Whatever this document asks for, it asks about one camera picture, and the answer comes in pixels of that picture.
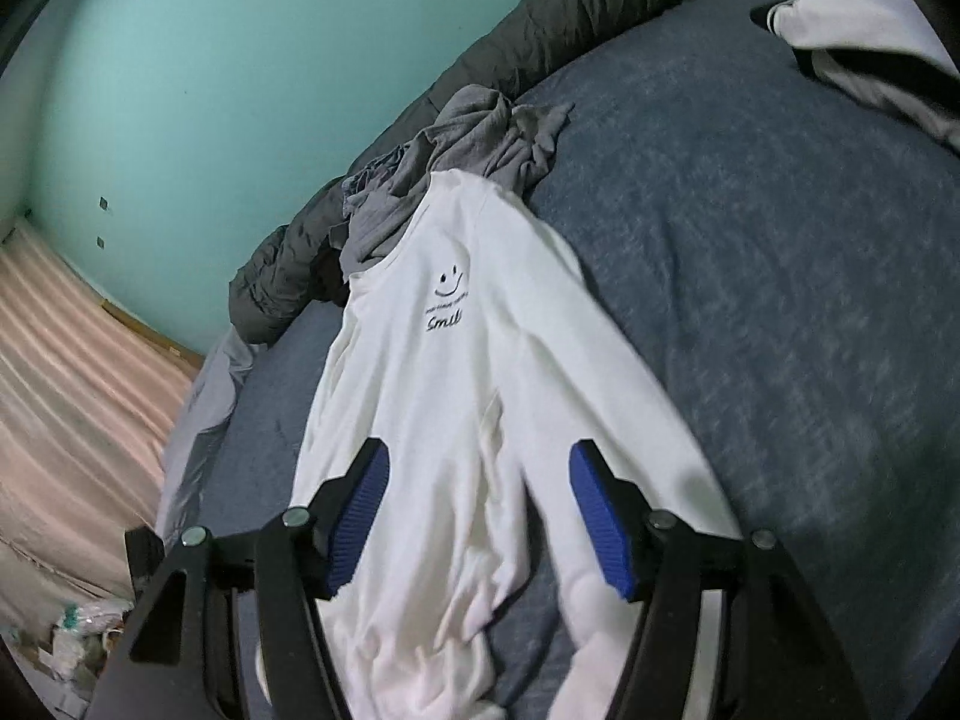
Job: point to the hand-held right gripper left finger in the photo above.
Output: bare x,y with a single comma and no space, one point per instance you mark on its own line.
360,510

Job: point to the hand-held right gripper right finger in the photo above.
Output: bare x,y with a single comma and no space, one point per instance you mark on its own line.
600,517

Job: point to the white t-shirt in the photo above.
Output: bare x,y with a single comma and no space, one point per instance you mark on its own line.
450,390

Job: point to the light grey pillow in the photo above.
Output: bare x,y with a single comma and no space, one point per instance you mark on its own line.
202,420

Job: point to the pile of plastic bags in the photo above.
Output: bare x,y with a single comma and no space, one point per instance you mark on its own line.
82,622

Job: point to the pink striped curtain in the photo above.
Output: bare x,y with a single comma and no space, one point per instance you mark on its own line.
75,390

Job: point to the blue bed sheet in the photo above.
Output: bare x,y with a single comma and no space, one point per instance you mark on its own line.
750,240

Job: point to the blue-grey shirt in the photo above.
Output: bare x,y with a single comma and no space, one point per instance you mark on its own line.
371,184

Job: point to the grey t-shirt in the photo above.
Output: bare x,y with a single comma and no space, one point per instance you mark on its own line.
465,135

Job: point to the dark olive duvet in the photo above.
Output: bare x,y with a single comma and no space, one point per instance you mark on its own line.
570,0

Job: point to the white and black garment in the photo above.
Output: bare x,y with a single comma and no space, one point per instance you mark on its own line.
847,22

